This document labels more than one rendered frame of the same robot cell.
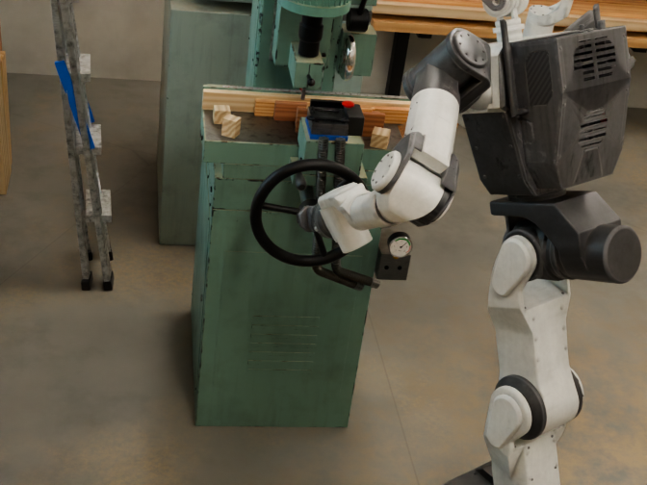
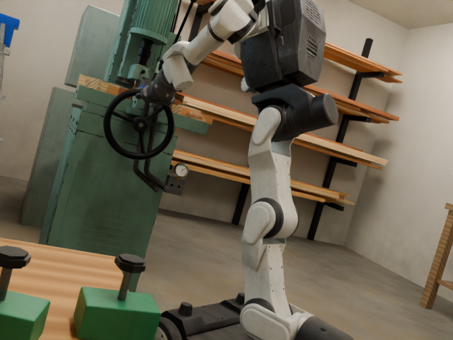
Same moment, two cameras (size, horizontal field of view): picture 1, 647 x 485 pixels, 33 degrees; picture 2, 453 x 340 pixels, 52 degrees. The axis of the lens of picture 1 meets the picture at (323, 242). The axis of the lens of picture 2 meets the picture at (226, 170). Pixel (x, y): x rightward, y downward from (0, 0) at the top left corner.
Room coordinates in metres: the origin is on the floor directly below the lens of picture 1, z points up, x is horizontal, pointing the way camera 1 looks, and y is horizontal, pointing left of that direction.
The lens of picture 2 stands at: (0.31, 0.03, 0.84)
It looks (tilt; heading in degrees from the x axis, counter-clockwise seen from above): 3 degrees down; 348
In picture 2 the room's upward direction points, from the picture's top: 16 degrees clockwise
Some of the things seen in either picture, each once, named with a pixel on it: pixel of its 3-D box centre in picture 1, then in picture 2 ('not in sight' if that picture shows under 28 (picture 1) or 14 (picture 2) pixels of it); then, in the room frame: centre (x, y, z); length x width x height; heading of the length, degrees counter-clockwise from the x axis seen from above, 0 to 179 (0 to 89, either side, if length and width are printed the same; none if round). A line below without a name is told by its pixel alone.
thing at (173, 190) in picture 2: (390, 255); (172, 183); (2.48, -0.18, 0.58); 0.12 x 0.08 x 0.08; 11
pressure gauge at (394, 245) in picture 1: (399, 246); (180, 171); (2.41, -0.19, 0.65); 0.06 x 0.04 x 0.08; 101
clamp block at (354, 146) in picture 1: (329, 146); (150, 102); (2.38, 0.02, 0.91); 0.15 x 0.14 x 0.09; 101
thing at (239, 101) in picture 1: (319, 106); (141, 98); (2.59, 0.06, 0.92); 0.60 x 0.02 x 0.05; 101
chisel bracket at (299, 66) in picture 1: (305, 67); (138, 75); (2.58, 0.11, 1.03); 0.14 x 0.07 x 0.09; 11
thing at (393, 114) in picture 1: (358, 113); (162, 106); (2.59, -0.04, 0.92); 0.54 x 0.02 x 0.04; 101
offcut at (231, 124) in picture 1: (231, 126); (96, 84); (2.41, 0.26, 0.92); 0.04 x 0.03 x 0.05; 73
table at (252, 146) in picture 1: (323, 147); (143, 110); (2.47, 0.03, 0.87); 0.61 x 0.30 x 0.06; 101
